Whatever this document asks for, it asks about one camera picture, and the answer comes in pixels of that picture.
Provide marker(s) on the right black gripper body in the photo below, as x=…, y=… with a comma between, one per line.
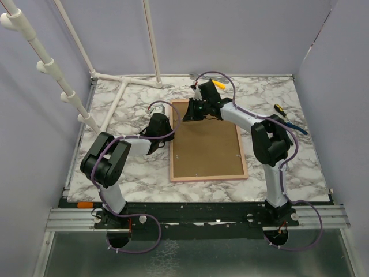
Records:
x=207, y=104

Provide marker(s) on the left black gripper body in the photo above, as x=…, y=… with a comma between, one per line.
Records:
x=167, y=131

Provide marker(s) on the pink picture frame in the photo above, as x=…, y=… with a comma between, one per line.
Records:
x=208, y=150

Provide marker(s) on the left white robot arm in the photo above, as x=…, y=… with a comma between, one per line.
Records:
x=106, y=158

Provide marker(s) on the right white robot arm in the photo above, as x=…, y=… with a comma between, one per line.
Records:
x=269, y=136

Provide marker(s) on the silver wrench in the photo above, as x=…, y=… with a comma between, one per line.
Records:
x=220, y=79

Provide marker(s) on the black yellow screwdriver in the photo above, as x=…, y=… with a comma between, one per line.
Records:
x=280, y=110

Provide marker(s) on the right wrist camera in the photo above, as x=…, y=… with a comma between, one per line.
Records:
x=197, y=94

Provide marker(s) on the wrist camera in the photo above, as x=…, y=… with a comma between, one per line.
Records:
x=160, y=108
x=197, y=94

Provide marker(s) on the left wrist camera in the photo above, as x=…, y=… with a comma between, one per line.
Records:
x=160, y=108

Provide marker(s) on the yellow handled screwdriver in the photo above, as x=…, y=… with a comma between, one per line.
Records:
x=218, y=84

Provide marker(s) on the blue handled pliers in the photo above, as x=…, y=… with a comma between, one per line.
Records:
x=292, y=126

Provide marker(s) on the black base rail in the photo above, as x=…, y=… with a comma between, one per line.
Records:
x=196, y=221

